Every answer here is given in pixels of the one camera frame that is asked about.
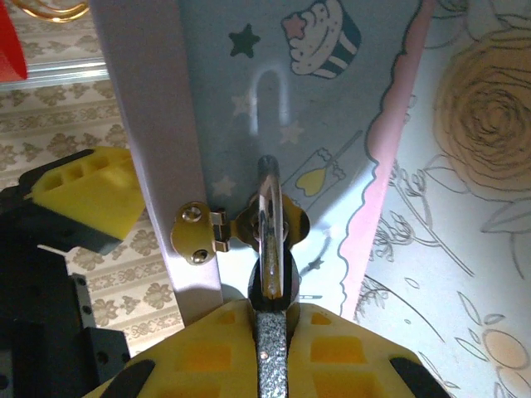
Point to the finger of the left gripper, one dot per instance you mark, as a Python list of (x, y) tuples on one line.
[(91, 190)]

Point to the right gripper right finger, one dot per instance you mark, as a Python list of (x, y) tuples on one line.
[(340, 356)]

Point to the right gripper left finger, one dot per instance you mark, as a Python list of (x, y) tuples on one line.
[(199, 356)]

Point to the pastel cupcake print box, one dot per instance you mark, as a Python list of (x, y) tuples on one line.
[(332, 124)]

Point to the gold hasp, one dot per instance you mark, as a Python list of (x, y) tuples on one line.
[(195, 232)]

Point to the red goblet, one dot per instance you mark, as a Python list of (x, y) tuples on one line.
[(10, 41)]

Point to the floral table mat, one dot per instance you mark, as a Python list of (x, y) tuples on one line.
[(477, 248)]

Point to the aluminium table frame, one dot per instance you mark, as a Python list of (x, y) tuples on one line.
[(54, 74)]

